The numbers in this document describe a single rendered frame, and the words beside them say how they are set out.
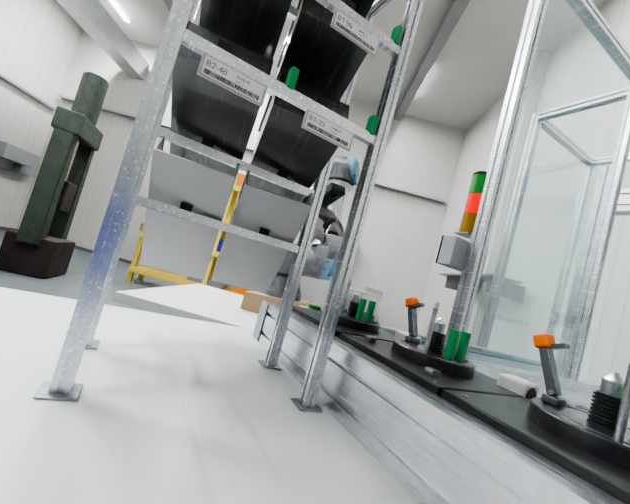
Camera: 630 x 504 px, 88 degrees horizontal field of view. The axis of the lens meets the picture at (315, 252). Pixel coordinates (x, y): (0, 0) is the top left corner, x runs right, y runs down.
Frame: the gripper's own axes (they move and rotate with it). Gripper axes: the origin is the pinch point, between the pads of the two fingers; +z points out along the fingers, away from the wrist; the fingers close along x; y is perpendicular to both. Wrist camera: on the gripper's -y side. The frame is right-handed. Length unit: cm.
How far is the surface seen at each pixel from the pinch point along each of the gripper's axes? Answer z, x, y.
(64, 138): -425, 153, 252
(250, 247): 7.2, 21.3, 2.6
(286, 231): 8.6, 16.7, -4.8
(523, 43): -22, -29, -57
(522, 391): 44.3, -14.8, -12.7
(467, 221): 5.7, -25.4, -20.1
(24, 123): -877, 339, 518
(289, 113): 5.6, 25.5, -25.0
